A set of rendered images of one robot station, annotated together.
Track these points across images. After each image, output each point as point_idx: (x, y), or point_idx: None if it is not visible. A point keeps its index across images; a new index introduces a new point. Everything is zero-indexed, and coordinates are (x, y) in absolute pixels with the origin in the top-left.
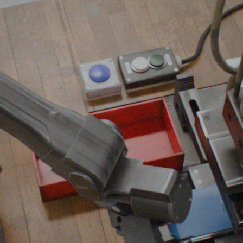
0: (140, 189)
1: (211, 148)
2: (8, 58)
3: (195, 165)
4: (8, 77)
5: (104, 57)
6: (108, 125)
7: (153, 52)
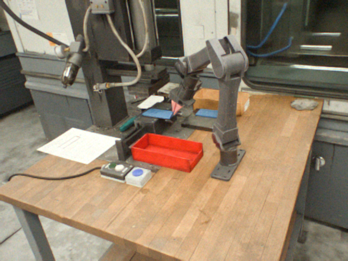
0: None
1: (159, 72)
2: (162, 210)
3: None
4: (203, 48)
5: (124, 188)
6: (184, 57)
7: (108, 170)
